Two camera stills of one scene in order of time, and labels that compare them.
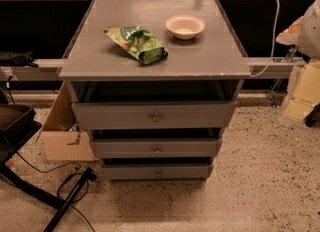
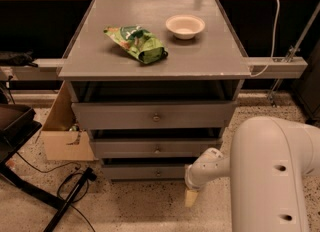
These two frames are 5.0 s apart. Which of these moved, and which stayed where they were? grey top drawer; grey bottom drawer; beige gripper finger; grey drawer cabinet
Moved: beige gripper finger
Stayed: grey bottom drawer; grey drawer cabinet; grey top drawer
